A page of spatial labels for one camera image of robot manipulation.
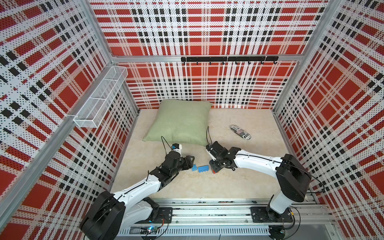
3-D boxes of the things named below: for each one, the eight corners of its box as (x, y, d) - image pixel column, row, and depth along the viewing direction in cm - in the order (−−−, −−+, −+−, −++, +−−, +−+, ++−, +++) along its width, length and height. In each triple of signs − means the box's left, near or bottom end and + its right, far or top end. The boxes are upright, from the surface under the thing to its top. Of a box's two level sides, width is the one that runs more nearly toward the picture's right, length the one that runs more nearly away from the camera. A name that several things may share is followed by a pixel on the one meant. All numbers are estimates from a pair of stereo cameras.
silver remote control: (228, 129, 111) (229, 126, 108) (232, 126, 113) (233, 123, 111) (246, 142, 104) (248, 139, 101) (250, 138, 106) (251, 135, 103)
